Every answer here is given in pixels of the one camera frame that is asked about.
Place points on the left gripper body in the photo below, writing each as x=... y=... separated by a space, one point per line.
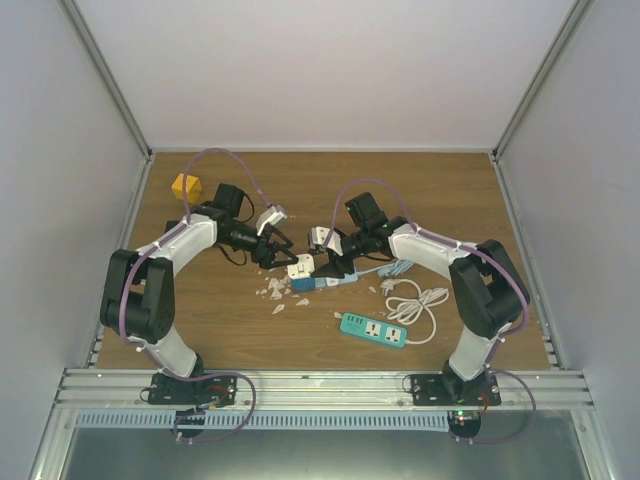
x=257 y=252

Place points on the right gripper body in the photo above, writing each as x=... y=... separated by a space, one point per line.
x=360 y=237

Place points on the white cube adapter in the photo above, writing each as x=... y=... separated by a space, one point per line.
x=303 y=268

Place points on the yellow cube socket adapter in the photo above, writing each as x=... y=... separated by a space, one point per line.
x=187 y=187

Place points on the light blue power strip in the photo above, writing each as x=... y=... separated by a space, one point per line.
x=327 y=282

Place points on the teal power strip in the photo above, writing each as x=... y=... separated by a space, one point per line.
x=373 y=330

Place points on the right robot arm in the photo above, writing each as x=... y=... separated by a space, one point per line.
x=491 y=298

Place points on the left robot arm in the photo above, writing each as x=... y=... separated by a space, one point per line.
x=138 y=301

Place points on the blue cube adapter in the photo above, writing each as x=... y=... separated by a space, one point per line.
x=302 y=285

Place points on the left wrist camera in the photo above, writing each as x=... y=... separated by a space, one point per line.
x=273 y=216

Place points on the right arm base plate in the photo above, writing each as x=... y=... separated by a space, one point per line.
x=448 y=390

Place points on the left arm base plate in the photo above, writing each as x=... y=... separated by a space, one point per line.
x=166 y=391

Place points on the slotted cable duct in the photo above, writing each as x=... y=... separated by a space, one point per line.
x=268 y=420

